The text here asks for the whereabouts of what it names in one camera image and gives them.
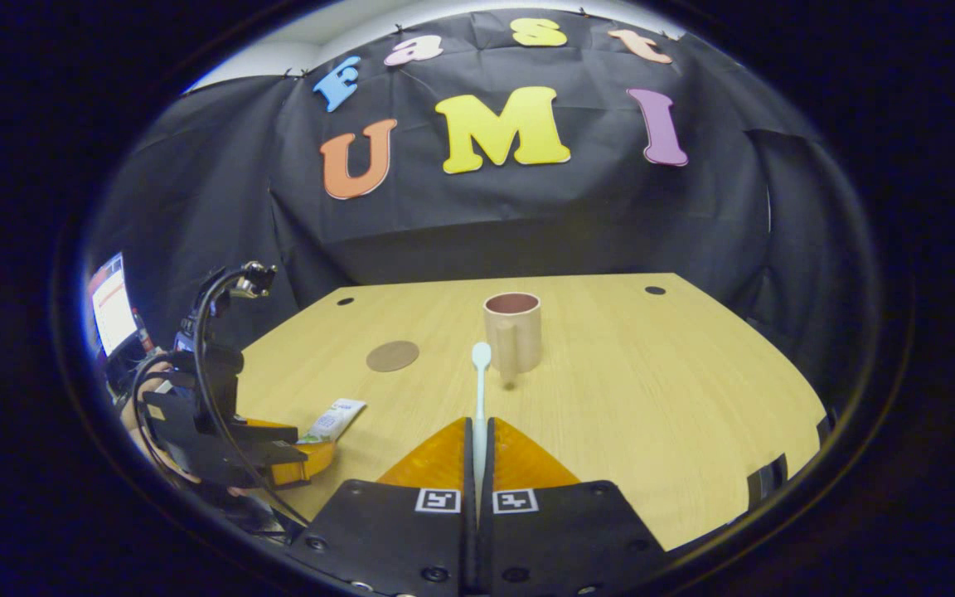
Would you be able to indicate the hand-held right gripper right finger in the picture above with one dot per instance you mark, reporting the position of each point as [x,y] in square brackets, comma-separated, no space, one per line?
[560,531]

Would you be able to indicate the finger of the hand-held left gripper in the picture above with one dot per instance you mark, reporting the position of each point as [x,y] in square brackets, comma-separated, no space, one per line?
[312,464]
[270,429]

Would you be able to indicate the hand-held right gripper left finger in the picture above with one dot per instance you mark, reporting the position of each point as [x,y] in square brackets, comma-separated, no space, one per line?
[395,531]

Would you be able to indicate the white toothpaste tube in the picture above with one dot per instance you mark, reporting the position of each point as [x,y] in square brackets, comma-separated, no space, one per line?
[335,419]

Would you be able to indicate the round brown coaster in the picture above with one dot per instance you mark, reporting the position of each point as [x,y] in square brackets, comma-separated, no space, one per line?
[392,356]

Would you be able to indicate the white toothbrush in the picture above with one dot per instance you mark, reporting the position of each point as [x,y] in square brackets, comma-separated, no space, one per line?
[480,390]

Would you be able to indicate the beige cup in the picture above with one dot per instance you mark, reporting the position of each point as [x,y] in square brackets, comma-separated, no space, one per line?
[523,340]

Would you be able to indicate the red bottle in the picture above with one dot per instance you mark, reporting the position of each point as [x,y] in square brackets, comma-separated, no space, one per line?
[144,336]

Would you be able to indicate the computer monitor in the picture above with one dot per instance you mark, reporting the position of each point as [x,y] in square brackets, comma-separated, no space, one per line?
[113,307]

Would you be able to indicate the black backdrop cloth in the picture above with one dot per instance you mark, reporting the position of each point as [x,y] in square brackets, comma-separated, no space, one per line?
[527,224]

